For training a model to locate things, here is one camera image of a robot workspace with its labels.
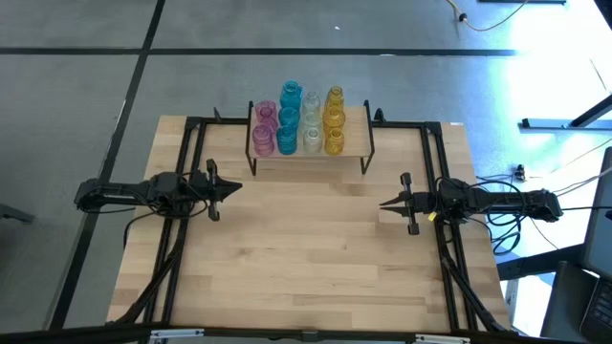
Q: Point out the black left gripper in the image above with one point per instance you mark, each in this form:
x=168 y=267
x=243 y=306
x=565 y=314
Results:
x=212 y=191

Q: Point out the blue rippled glass vase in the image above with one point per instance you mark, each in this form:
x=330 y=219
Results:
x=287 y=139

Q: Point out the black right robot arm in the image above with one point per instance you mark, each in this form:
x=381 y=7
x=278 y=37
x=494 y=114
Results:
x=502 y=200

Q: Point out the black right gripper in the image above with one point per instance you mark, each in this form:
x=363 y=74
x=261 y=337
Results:
x=421 y=203

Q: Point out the silver bracket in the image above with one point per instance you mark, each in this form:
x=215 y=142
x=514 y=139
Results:
x=442 y=339
x=177 y=333

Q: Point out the black metal table frame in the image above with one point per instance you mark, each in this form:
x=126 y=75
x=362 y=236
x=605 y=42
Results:
x=432 y=127

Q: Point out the dark grey monitor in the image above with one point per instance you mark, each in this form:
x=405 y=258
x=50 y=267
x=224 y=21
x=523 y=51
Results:
x=601 y=215

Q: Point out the dark furniture foot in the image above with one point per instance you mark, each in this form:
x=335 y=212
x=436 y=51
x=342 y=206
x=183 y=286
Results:
x=14 y=213

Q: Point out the black laptop keyboard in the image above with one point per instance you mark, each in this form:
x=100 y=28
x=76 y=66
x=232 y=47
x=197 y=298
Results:
x=600 y=308

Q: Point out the clear ribbed glass vase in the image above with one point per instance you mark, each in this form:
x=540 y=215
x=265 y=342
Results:
x=311 y=120

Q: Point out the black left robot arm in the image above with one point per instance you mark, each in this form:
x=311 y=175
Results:
x=119 y=191

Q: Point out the black floor beam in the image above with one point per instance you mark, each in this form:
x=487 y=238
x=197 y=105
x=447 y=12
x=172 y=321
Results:
x=535 y=262

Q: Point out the yellow tag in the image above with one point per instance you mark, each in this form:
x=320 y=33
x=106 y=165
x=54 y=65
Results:
x=432 y=216

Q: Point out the black front crossbar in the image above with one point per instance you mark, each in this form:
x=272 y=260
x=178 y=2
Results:
x=72 y=337

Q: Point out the tall yellow glass vase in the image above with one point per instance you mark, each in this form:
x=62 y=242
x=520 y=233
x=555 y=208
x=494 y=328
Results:
x=334 y=95

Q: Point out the wooden shelf with black frame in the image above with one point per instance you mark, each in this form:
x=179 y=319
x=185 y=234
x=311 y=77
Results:
x=356 y=138

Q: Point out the pink ribbed glass vase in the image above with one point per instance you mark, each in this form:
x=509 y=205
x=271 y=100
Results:
x=262 y=141

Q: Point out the yellow diamond-pattern glass vase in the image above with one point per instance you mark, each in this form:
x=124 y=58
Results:
x=334 y=119

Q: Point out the black stand base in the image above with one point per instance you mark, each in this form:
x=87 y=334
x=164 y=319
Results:
x=545 y=123

